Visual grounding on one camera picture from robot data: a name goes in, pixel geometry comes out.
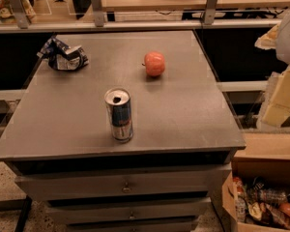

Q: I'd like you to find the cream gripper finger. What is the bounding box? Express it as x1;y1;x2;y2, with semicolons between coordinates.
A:
261;65;290;128

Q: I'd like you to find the red apple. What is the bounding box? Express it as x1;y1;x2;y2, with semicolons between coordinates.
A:
144;51;165;77

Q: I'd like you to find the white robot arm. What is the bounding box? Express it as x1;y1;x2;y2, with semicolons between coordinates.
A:
254;11;290;131

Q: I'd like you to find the redbull can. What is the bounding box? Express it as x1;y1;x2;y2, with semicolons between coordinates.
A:
104;88;133;142

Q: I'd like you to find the cardboard box of snacks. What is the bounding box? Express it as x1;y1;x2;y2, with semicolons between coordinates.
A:
222;159;290;232

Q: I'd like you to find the grey drawer cabinet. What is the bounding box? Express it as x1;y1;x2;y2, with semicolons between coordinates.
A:
0;31;245;232

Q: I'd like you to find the top drawer knob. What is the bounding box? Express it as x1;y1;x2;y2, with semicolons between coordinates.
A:
122;182;131;193

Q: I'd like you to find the drawer knob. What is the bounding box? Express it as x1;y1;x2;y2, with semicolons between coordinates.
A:
129;212;135;220
122;182;131;193

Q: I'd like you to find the crumpled blue chip bag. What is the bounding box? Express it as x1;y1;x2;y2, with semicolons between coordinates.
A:
37;36;89;72

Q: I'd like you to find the metal rail bracket middle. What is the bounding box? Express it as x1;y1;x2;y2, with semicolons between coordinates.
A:
91;0;104;27

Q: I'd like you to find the metal rail bracket left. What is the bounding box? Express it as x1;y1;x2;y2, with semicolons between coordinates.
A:
9;0;31;29

